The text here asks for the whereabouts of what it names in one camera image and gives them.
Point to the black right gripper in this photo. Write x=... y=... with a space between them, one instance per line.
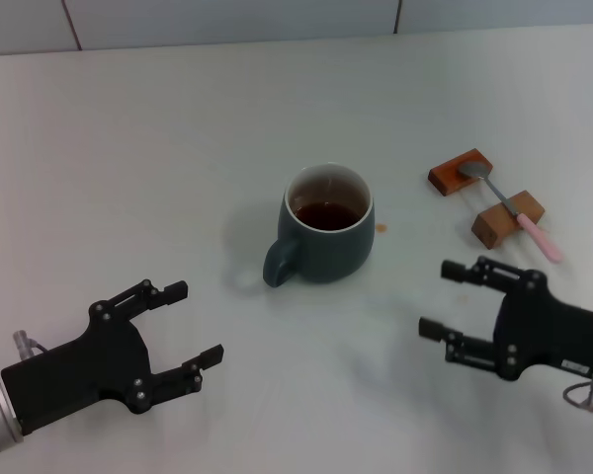
x=553 y=336

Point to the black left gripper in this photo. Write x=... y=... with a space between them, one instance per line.
x=89 y=370

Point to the grey ceramic cup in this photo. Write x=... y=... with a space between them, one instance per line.
x=326 y=257

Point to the tall light wooden block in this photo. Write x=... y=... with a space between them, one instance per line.
x=494 y=224

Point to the flat reddish wooden block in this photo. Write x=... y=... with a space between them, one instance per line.
x=449 y=178

